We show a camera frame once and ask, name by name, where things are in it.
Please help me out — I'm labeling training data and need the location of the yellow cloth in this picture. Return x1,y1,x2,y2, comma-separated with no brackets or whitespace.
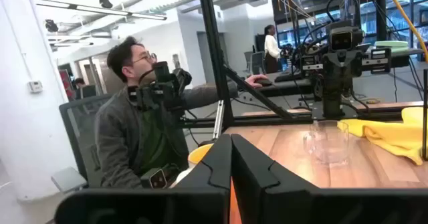
337,106,428,166

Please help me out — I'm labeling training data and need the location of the yellow and white mug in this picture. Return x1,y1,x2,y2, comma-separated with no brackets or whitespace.
173,142,215,188

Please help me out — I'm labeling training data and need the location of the silver aluminium bracket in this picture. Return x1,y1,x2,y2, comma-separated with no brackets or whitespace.
213,100,225,140

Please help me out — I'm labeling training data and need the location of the red wall poster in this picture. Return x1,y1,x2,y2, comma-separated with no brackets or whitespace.
59,69,76,101

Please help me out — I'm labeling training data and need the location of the grey mesh office chair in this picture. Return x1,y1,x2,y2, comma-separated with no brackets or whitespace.
51,93,113,193

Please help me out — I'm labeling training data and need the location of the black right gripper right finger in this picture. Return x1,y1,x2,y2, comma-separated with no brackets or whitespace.
231,134,428,224

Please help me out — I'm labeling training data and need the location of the black desk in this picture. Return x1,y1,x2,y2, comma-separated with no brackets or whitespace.
233,48,425,98

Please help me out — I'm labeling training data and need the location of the yellow cable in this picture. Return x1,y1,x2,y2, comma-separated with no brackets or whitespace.
381,0,428,63

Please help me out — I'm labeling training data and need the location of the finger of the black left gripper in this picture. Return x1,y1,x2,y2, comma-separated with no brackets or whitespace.
321,51,342,84
341,51,364,84

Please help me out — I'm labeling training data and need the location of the person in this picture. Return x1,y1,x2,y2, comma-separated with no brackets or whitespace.
74,78,97,100
263,24,282,74
95,36,269,189

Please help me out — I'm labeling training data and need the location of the black keyboard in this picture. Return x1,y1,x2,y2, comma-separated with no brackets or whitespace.
274,72,302,83

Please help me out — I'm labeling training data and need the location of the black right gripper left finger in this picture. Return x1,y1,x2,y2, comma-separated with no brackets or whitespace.
55,134,232,224

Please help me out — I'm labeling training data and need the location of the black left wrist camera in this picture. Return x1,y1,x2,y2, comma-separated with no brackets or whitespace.
329,25,364,51

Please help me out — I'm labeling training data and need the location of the small black depth camera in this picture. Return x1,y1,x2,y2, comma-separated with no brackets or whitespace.
140,168,168,189

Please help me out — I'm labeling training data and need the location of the clear glass mug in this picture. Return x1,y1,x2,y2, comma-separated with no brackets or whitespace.
302,120,350,166

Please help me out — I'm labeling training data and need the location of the black metal rig frame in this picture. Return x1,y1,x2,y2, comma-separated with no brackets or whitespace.
182,0,314,130

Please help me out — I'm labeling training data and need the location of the white wall thermostat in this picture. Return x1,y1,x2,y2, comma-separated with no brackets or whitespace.
28,80,43,94

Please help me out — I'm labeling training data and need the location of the linear ceiling light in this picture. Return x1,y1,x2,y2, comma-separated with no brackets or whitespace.
34,0,168,21

